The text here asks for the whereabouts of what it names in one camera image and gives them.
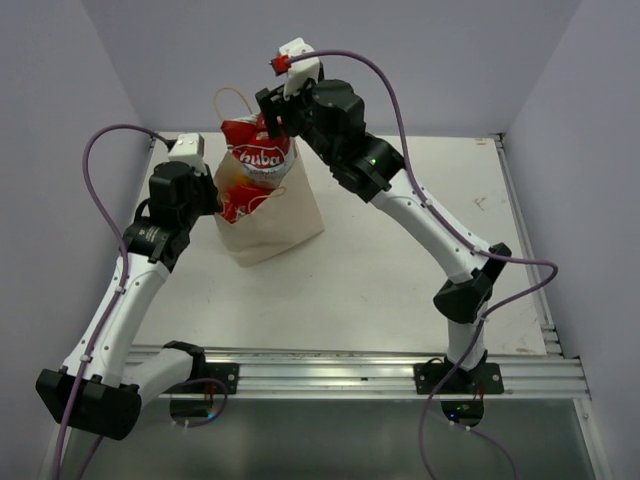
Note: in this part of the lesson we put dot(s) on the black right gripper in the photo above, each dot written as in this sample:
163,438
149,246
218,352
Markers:
274,103

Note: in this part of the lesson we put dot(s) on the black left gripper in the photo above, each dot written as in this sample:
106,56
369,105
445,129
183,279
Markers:
207,183

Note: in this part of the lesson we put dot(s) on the red white cassava chips bag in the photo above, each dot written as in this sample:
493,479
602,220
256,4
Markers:
264,161

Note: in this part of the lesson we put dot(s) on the red snack bag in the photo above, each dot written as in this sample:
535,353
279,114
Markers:
242,200

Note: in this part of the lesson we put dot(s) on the beige paper bag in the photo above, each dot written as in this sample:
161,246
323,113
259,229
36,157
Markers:
288,217

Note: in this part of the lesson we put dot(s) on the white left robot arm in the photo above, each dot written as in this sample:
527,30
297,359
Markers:
93,391

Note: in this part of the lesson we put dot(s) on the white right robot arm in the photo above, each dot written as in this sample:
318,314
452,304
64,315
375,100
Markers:
376,173

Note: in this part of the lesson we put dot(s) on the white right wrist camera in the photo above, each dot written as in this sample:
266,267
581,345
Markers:
289,61

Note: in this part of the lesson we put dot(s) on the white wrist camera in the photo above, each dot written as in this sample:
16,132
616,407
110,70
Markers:
289,61
189,149

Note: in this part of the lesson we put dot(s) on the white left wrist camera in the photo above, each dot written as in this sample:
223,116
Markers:
189,149

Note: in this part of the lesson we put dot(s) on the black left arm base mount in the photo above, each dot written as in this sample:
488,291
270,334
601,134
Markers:
227,373

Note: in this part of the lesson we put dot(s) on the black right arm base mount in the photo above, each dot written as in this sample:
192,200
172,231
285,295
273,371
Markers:
486,378

